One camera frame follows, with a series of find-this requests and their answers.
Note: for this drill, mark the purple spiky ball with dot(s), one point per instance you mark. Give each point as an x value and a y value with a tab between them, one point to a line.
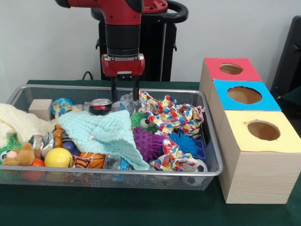
148	143

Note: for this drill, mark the blue spiky ball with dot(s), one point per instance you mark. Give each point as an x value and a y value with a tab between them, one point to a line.
183	143

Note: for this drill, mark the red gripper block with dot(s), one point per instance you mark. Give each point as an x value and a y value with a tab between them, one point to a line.
123	66

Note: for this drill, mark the black chair back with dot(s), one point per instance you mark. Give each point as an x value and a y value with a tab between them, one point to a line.
289	61

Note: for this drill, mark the yellow ball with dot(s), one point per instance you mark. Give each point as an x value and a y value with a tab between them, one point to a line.
58	157

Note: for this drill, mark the dark green table cloth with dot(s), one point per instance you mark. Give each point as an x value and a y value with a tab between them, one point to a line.
117	207

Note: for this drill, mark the brown plush bear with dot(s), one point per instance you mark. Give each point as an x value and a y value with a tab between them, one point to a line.
21	155

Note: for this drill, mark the wooden cube block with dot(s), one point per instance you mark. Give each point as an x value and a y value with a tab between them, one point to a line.
41	109

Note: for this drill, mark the cream yellow cloth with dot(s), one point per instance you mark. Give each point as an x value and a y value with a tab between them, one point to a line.
21	122

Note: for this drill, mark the colourful patterned cloth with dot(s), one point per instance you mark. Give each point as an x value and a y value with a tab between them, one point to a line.
167	115
176	159

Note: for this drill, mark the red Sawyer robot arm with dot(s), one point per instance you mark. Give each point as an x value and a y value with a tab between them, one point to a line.
120	21

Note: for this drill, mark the blue globe ball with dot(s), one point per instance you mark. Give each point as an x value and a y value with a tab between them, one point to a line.
62	107

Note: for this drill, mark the wooden three-hole box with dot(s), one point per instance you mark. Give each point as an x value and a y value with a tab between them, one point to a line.
258	174

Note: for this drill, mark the shallow clear mesh bin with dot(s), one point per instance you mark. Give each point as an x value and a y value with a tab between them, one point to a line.
214	160

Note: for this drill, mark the green spiky ball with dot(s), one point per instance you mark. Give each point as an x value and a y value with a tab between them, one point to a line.
138	118

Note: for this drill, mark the mint green cloth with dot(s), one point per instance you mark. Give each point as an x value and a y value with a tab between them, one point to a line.
108	134

